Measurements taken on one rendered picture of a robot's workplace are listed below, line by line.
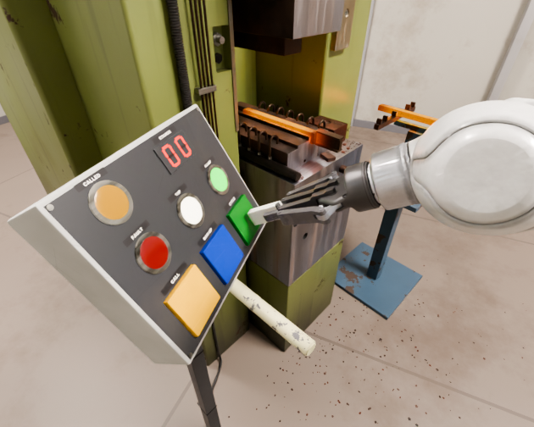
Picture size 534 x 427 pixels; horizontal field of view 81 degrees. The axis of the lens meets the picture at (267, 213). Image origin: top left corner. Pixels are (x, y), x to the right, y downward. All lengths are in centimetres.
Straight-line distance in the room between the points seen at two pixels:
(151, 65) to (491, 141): 64
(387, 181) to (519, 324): 168
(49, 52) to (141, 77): 44
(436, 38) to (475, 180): 339
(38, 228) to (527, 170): 44
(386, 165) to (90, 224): 38
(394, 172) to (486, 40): 324
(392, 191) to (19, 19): 100
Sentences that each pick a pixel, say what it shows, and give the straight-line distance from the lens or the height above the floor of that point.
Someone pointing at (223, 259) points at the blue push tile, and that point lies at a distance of 53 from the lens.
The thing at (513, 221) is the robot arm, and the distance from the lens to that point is 27.
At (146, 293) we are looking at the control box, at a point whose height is 106.
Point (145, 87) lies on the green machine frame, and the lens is 75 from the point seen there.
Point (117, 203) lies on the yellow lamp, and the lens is 43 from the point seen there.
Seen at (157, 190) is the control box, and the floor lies 114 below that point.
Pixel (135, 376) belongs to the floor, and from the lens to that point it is 163.
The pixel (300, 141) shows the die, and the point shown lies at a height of 99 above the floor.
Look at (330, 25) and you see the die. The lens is 94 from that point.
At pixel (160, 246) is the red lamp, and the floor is 109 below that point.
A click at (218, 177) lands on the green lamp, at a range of 58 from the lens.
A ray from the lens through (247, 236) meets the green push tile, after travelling 60.
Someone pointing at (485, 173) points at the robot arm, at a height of 128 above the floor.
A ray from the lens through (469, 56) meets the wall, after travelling 367.
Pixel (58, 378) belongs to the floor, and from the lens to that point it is 177.
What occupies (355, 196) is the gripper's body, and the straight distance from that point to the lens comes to 48.
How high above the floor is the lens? 139
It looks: 38 degrees down
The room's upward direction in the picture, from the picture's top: straight up
